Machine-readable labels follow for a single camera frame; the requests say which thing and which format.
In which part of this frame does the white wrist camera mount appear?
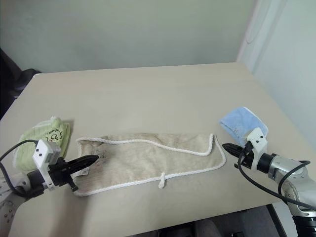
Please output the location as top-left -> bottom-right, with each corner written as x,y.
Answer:
245,127 -> 269,161
33,139 -> 61,191

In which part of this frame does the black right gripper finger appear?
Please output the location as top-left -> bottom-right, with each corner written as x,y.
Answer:
226,148 -> 245,157
222,143 -> 247,151

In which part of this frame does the blue cloth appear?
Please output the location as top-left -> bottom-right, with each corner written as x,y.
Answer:
218,106 -> 270,146

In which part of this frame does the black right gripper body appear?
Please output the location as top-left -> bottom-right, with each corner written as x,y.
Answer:
235,144 -> 259,171

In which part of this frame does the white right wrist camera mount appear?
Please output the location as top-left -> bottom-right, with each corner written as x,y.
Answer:
245,127 -> 269,161

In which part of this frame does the green cloth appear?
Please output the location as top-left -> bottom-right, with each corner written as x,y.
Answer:
11,115 -> 73,171

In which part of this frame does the black chair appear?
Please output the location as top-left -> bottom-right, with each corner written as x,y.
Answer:
0,46 -> 42,120

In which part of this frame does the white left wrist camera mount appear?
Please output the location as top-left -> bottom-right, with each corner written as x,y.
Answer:
33,139 -> 61,191

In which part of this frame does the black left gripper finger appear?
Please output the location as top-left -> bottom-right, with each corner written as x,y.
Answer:
71,161 -> 96,175
66,155 -> 100,168

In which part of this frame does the beige cloth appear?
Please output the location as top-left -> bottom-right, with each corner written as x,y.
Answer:
74,132 -> 227,198

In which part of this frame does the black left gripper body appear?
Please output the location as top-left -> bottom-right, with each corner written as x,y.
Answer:
48,159 -> 79,193

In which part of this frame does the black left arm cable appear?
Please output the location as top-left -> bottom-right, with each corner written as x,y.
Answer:
0,139 -> 39,198

